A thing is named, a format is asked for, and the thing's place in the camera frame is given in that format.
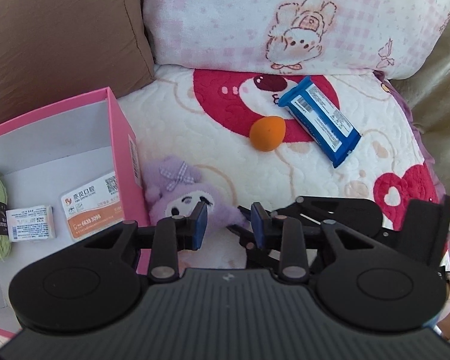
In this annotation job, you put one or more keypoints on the clear orange-white card box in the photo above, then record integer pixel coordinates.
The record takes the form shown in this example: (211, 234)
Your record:
(92, 207)

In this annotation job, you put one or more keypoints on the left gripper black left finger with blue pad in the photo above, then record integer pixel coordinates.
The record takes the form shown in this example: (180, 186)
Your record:
(171, 235)

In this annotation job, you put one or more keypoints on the purple plush toy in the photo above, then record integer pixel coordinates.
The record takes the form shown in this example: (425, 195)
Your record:
(174, 187)

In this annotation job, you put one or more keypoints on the white red bear quilt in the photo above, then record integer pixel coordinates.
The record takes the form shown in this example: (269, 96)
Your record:
(204, 117)

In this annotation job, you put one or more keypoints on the small white medicine box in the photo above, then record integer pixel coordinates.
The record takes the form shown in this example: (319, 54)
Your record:
(30, 224)

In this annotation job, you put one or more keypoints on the pink checked cartoon pillow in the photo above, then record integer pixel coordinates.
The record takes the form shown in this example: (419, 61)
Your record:
(296, 37)

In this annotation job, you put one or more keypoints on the brown embroidered cushion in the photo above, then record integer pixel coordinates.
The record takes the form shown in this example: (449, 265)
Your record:
(55, 49)

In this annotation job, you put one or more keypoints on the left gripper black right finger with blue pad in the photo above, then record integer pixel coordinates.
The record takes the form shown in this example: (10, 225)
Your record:
(285, 234)

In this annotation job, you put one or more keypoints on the orange sponge ball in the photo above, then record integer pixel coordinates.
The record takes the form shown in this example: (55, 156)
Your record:
(267, 133)

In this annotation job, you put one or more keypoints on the blue wet wipes pack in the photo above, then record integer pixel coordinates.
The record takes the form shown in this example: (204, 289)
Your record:
(322, 119)

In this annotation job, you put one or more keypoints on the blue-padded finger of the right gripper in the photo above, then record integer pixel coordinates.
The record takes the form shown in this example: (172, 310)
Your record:
(254, 256)

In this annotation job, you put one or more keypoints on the pink cardboard box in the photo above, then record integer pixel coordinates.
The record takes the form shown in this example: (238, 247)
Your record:
(53, 150)

